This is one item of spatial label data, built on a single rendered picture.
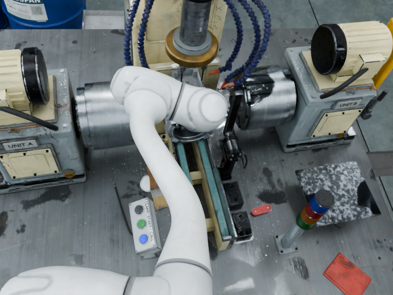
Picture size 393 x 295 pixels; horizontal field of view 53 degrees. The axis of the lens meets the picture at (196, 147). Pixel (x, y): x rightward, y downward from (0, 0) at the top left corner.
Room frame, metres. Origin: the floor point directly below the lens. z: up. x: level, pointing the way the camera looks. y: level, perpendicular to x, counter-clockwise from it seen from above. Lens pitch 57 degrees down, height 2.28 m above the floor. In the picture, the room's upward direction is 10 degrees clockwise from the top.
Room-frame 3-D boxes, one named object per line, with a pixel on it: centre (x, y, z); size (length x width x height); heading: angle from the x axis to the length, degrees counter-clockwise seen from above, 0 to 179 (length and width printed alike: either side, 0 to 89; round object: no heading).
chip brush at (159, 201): (0.72, 0.14, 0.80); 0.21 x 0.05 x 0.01; 28
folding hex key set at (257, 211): (0.70, -0.30, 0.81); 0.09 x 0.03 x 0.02; 119
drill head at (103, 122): (0.85, 0.39, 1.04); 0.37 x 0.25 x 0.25; 111
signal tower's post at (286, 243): (0.58, -0.41, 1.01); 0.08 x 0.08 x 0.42; 21
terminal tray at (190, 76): (1.02, 0.08, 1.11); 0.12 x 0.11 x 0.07; 20
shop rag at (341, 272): (0.50, -0.65, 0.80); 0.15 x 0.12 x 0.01; 55
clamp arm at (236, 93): (0.91, -0.11, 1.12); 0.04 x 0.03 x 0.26; 21
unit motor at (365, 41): (1.18, -0.54, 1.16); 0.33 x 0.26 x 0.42; 111
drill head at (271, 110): (1.10, -0.25, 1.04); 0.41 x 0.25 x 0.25; 111
